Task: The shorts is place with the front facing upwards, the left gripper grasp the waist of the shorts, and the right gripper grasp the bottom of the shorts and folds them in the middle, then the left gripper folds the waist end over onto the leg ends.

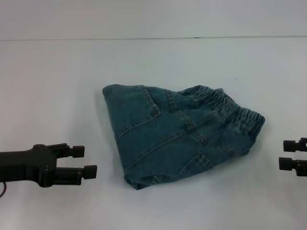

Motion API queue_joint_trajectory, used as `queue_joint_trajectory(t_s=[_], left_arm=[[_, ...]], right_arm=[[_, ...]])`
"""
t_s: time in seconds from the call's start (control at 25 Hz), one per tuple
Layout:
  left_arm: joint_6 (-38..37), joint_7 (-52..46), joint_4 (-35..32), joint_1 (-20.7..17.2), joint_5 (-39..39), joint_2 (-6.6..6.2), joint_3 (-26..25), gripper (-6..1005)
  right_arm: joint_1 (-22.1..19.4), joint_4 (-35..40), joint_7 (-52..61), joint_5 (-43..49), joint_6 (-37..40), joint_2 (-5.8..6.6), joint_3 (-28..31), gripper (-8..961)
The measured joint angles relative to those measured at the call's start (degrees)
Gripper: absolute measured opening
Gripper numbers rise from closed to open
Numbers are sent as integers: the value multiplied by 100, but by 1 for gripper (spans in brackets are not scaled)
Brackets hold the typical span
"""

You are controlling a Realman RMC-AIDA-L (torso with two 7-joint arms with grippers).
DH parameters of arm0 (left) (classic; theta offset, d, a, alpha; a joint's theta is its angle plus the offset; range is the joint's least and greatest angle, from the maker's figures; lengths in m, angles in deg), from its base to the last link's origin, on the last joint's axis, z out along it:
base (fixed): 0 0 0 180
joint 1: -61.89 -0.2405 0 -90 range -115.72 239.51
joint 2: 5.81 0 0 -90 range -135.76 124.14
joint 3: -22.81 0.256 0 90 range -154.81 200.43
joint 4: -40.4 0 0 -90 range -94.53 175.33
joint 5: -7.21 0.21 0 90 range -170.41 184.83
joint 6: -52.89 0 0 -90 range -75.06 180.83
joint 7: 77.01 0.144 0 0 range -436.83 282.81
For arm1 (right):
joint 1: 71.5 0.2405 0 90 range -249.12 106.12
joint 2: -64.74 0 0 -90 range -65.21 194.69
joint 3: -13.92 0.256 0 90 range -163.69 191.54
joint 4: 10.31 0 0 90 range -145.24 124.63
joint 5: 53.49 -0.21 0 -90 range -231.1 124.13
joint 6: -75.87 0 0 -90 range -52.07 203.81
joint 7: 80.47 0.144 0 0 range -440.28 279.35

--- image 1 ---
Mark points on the blue denim shorts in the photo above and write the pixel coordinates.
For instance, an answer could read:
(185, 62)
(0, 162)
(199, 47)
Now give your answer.
(172, 139)

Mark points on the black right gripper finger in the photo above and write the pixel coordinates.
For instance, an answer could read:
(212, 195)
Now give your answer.
(292, 165)
(293, 145)

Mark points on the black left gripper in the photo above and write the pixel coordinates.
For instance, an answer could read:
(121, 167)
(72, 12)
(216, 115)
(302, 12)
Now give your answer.
(21, 166)

